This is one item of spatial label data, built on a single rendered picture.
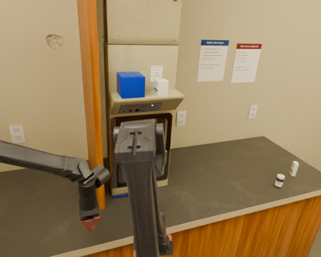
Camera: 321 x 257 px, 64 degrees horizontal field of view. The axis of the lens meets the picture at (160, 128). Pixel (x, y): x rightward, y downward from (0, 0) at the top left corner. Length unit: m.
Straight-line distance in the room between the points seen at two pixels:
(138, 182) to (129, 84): 0.62
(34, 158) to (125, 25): 0.63
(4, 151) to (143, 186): 0.45
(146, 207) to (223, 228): 1.02
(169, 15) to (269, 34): 1.05
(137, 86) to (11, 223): 0.84
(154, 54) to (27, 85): 0.76
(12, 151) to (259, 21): 1.69
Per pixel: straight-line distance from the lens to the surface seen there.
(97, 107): 1.09
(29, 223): 1.38
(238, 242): 1.69
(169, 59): 1.22
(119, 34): 1.14
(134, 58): 1.16
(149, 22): 1.17
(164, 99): 1.13
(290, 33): 2.22
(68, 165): 0.90
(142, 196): 0.53
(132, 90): 1.08
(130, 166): 0.50
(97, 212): 0.98
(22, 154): 0.85
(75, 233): 1.27
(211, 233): 1.50
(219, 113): 2.00
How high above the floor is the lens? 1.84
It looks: 24 degrees down
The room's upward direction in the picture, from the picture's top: 3 degrees clockwise
